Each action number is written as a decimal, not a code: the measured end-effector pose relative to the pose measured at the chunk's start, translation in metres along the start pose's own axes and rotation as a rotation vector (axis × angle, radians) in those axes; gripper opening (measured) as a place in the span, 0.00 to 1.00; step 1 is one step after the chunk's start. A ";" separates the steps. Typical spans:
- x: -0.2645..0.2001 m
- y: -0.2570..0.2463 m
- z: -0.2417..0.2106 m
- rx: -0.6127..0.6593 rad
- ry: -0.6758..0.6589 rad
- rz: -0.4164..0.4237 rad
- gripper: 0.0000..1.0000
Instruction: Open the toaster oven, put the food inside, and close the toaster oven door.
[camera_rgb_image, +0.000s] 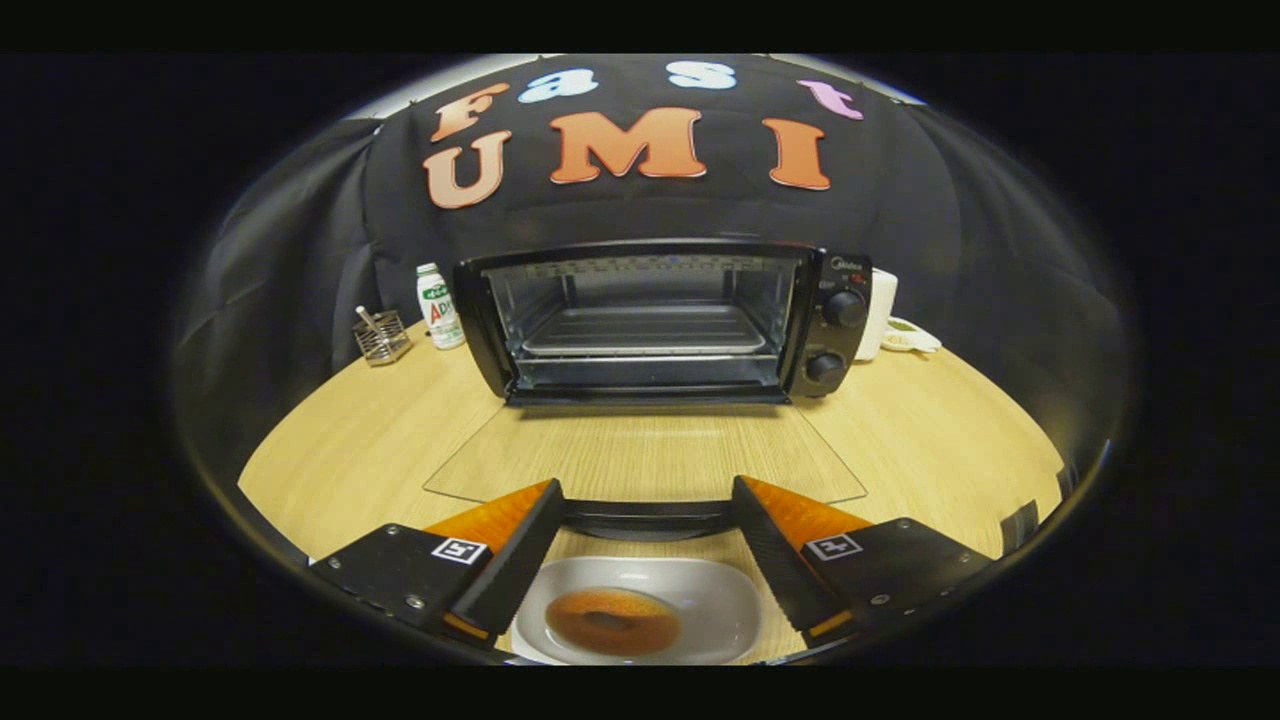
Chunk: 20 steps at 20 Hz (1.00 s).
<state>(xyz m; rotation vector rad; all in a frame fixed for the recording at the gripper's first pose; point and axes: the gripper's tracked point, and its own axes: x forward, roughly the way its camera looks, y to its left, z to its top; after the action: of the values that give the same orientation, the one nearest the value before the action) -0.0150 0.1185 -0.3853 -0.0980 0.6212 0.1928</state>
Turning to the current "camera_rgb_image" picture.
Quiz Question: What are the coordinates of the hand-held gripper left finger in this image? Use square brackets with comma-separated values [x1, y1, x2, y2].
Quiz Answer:
[308, 479, 566, 651]

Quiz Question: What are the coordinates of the brown bagel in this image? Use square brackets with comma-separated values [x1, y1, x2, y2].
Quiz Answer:
[545, 587, 683, 658]

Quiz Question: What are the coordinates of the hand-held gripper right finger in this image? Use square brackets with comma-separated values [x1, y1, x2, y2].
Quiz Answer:
[730, 475, 996, 651]

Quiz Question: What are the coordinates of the small white drink bottle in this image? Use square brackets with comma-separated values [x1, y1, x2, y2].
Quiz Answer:
[416, 263, 467, 351]

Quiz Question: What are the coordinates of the small white dish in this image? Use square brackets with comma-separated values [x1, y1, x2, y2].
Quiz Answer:
[880, 317, 943, 354]

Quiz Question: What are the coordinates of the white plate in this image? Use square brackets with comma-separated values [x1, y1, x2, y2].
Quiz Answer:
[512, 556, 763, 667]

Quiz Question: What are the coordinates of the black toaster oven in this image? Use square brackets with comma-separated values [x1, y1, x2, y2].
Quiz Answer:
[423, 240, 873, 543]

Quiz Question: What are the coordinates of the white bread toaster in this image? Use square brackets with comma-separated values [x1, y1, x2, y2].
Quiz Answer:
[855, 268, 899, 363]

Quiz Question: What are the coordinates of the metal oven tray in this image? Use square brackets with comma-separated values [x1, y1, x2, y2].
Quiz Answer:
[520, 305, 769, 358]

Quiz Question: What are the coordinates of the metal wire basket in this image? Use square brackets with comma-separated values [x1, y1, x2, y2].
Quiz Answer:
[353, 306, 413, 367]

